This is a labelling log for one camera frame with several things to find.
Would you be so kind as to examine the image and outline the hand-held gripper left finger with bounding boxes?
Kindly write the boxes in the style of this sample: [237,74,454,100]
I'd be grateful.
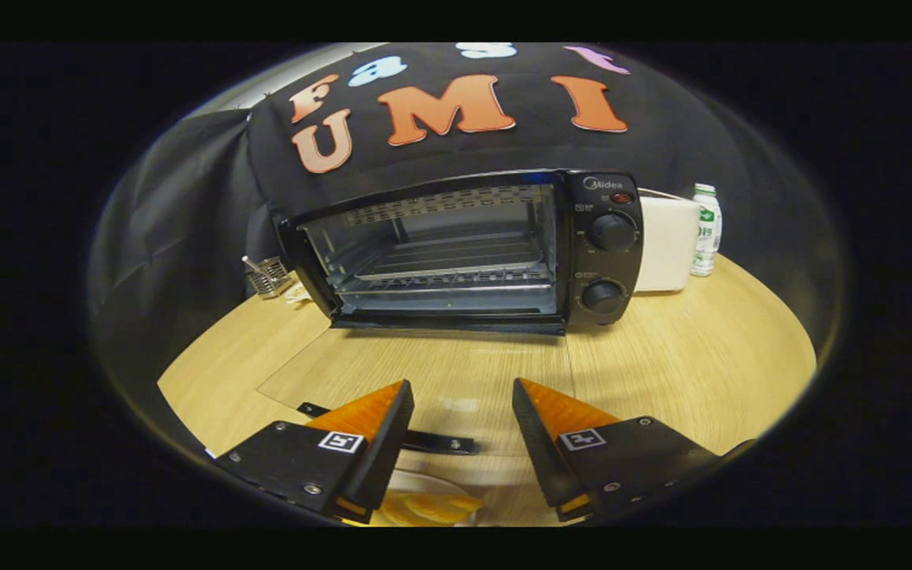
[213,379,416,525]

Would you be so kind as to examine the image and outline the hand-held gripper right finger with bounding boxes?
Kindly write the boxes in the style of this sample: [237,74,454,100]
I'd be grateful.
[511,377,726,523]

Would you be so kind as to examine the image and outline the golden croissant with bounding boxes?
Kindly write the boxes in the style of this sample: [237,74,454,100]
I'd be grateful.
[383,491,482,526]

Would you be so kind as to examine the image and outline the black toaster oven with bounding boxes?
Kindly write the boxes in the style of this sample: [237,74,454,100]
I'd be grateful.
[258,168,645,456]

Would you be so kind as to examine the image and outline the white bread toaster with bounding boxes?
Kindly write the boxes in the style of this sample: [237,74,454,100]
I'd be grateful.
[635,188,701,294]

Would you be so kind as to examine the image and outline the white oval plate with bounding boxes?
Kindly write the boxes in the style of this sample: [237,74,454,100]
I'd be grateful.
[377,469,490,527]

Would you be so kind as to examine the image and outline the white bottle green label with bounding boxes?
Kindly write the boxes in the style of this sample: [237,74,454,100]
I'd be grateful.
[690,184,723,278]

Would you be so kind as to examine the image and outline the black backdrop cloth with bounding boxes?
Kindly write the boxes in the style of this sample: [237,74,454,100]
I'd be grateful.
[88,43,845,373]

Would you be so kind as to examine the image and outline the wire mesh holder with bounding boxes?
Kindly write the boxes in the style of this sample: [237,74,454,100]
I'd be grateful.
[242,255,294,298]

